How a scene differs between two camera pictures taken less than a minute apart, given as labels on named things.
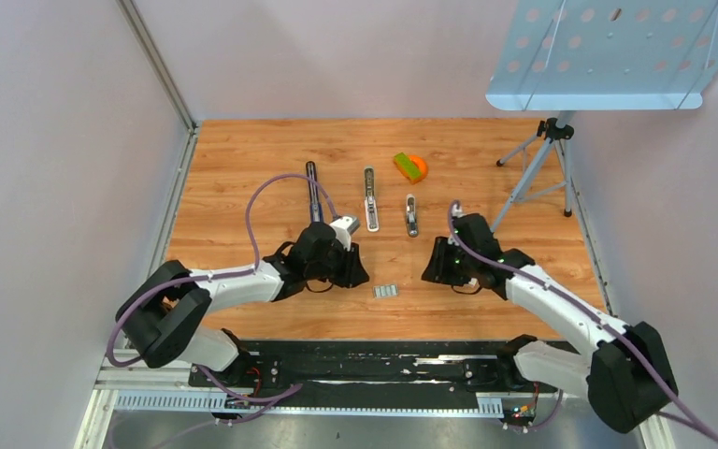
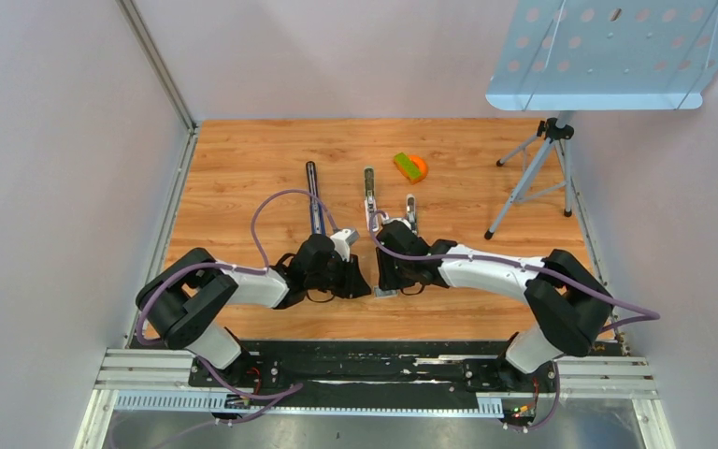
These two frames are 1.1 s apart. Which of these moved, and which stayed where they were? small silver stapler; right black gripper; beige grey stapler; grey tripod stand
Moved: right black gripper
Stayed: beige grey stapler; small silver stapler; grey tripod stand
